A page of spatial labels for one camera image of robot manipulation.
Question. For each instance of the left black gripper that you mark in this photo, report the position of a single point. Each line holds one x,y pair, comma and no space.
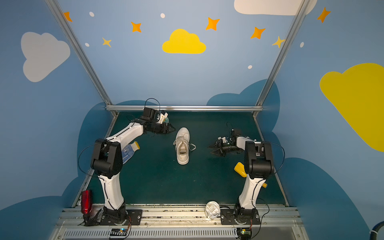
162,128

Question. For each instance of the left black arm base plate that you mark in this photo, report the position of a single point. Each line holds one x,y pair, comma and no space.
121,217

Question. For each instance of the red bottle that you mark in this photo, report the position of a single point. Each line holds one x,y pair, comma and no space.
86,202

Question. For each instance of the aluminium frame right post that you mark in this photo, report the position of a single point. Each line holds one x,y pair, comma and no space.
292,32

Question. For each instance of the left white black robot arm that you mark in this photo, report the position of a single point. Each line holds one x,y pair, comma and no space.
107,162

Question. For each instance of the aluminium front rail base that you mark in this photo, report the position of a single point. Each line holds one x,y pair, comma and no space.
185,222

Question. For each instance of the aluminium frame back bar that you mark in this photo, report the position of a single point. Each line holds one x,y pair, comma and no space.
131,108

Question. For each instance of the aluminium frame left post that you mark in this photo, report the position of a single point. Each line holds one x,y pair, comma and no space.
59,15

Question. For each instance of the right small circuit board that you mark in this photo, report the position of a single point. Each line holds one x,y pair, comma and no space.
244,234

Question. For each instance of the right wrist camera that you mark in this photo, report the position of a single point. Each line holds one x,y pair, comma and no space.
222,140

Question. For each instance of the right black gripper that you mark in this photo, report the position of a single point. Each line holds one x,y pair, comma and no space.
224,147

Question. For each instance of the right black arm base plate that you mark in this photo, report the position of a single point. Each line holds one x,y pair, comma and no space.
240,217

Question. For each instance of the small circuit board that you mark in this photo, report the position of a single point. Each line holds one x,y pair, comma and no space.
244,234
118,234

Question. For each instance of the blue dotted work glove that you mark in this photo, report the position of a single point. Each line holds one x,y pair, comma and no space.
129,150

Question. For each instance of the white sneaker shoe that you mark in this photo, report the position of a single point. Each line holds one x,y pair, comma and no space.
183,159

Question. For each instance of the left small circuit board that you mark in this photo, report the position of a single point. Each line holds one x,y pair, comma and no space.
118,234

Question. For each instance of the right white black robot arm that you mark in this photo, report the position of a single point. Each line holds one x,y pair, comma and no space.
259,166

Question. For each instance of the yellow plastic scoop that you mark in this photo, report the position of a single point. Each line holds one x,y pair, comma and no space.
240,169

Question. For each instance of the aluminium frame post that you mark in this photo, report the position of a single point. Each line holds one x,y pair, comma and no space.
59,15
292,32

